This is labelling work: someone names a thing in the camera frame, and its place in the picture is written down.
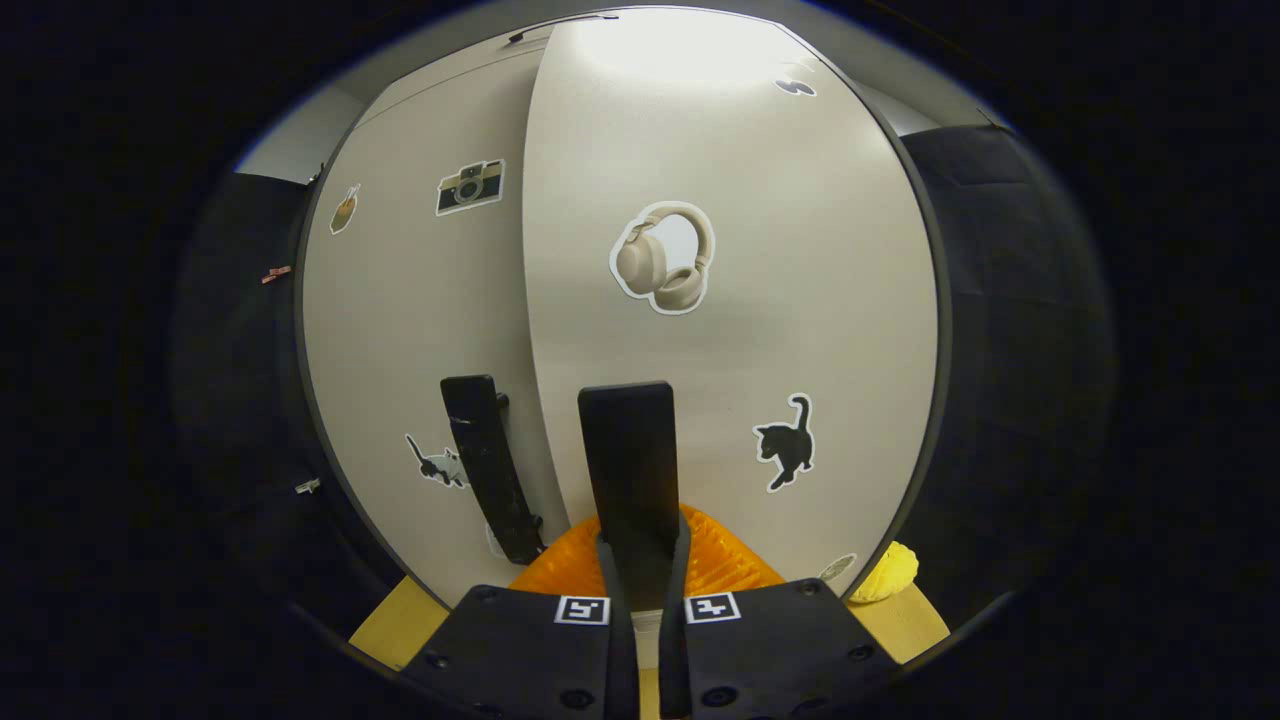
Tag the yellow textured round object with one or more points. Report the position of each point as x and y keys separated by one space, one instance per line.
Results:
x=887 y=572

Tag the silver clip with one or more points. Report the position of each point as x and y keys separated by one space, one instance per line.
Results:
x=308 y=486

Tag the beige cabinet drawer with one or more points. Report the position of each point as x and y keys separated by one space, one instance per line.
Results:
x=470 y=65

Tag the pink clip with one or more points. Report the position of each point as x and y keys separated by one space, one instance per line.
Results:
x=277 y=274

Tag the beige double-door shoe cabinet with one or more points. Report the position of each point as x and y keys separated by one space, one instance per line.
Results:
x=943 y=330

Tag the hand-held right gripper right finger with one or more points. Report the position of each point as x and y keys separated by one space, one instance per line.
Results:
x=674 y=670

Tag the cabinet door with headphone sticker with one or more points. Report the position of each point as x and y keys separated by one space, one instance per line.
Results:
x=800 y=200

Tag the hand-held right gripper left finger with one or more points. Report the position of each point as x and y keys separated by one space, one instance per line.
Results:
x=622 y=670

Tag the cabinet door with camera sticker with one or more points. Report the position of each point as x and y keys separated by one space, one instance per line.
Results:
x=400 y=330

